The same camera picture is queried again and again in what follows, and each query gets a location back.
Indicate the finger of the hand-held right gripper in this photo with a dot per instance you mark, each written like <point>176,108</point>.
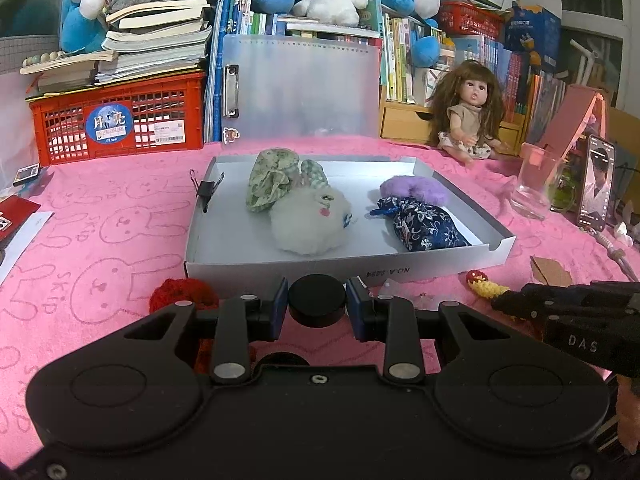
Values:
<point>530,310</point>
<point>575,294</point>

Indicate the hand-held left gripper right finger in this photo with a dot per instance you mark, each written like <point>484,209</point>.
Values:
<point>354,310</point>

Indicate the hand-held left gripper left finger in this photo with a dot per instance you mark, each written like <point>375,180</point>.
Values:
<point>281,310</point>

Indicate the yellow red crochet charm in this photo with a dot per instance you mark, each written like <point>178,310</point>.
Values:
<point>487,287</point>

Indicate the grey cardboard box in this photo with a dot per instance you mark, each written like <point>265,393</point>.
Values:
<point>230,245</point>

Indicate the white fluffy plush pouch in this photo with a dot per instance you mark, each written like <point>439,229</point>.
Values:
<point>310,225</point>

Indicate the blue floral fabric pouch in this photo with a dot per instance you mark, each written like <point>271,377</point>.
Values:
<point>425,230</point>

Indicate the red crochet pouch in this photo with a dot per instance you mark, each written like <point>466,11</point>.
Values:
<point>175,290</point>

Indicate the green gingham floral pouch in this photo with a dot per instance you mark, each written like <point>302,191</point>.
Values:
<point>270,180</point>

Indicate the purple fluffy pouch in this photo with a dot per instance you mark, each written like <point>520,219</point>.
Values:
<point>415,187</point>

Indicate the person's right hand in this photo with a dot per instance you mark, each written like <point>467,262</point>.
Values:
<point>630,410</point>

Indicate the brown cardboard piece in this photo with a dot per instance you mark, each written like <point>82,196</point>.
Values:
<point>550,272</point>

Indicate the clear jar green plant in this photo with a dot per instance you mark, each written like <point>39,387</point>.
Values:
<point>565,185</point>

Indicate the clear drinking glass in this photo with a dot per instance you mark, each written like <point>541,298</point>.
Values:
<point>535,185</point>

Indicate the smartphone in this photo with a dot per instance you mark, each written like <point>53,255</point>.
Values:
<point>597,180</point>

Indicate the black binder clip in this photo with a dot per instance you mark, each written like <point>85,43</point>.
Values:
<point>206,187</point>

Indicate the pink stand board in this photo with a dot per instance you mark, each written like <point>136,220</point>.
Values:
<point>570,115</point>

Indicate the wooden drawer organiser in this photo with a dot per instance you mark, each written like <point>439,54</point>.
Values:
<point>405,122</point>

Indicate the brown-haired baby doll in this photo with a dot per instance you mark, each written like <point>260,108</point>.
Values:
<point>467,105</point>

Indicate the pink bunny print towel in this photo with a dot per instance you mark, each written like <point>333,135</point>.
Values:
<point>100,185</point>

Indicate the translucent clipboard folder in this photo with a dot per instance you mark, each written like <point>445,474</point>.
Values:
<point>310,90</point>

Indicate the row of blue workbooks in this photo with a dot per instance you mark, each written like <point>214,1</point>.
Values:
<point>215,60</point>

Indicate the blue printed carton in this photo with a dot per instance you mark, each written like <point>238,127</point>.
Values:
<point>532,35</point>

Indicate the white paper sheet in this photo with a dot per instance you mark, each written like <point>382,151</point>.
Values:
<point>25,240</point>

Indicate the red plastic crate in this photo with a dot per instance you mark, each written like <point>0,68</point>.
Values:
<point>65,135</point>

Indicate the red booklet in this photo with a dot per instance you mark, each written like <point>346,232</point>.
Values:
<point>15,212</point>

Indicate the small black card box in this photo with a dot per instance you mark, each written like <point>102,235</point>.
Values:
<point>26,175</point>

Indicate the red plastic basket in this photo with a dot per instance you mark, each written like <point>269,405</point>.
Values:
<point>470,20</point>

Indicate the stack of books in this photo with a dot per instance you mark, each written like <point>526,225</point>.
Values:
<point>150,40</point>

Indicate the leaning white paper sheets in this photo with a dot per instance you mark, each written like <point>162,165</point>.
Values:
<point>15,135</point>

